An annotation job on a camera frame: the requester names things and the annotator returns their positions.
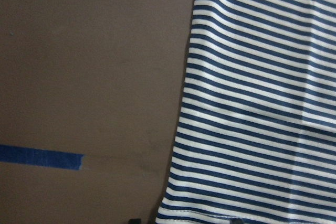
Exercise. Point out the left gripper right finger tip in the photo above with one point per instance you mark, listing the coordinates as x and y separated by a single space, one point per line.
236 221

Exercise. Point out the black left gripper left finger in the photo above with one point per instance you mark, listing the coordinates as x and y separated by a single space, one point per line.
135 221

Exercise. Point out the navy white striped polo shirt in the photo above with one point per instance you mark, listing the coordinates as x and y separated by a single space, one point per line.
256 133

